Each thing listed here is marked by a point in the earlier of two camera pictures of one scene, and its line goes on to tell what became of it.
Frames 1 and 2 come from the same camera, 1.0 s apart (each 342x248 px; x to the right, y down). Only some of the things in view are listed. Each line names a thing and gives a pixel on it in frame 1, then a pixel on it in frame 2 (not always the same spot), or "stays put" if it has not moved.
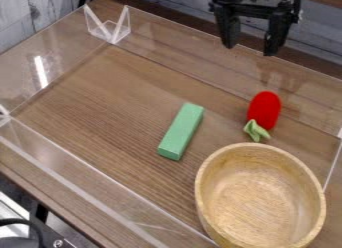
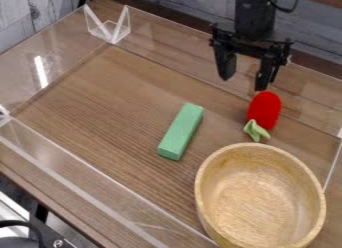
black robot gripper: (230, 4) to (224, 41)
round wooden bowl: (261, 197) stays put
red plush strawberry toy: (263, 114) stays put
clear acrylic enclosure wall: (116, 98) stays put
